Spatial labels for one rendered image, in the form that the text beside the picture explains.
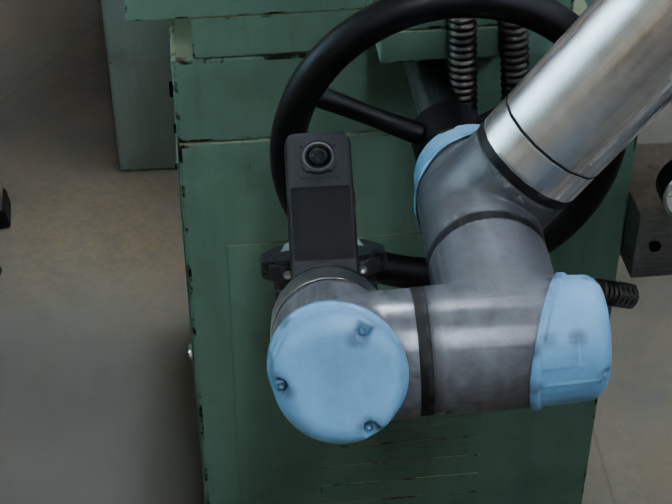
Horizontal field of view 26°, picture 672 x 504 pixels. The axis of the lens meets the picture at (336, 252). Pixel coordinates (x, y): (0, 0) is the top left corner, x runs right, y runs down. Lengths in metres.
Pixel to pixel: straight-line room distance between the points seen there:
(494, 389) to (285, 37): 0.56
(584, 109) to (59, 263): 1.61
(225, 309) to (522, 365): 0.70
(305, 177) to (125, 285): 1.36
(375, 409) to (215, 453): 0.83
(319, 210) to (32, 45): 2.04
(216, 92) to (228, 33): 0.06
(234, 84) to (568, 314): 0.58
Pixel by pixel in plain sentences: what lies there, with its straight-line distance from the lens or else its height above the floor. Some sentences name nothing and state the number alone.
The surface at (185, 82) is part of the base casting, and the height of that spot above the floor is 0.78.
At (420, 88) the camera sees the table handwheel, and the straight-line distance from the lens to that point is 1.22.
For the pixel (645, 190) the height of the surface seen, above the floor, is 0.62.
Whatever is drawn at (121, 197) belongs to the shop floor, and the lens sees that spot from 2.52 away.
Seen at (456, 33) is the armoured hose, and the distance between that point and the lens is 1.19.
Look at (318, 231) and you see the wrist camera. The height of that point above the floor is 0.87.
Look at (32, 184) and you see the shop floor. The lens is 2.57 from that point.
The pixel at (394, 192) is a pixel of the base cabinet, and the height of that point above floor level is 0.64.
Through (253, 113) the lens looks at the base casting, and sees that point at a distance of 1.34.
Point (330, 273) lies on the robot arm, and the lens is 0.90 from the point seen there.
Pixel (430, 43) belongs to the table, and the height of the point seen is 0.86.
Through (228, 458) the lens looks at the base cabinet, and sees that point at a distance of 1.62.
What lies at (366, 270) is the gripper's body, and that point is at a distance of 0.99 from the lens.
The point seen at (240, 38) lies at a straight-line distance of 1.30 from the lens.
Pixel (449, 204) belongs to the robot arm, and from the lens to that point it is 0.90.
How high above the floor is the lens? 1.46
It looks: 38 degrees down
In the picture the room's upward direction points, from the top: straight up
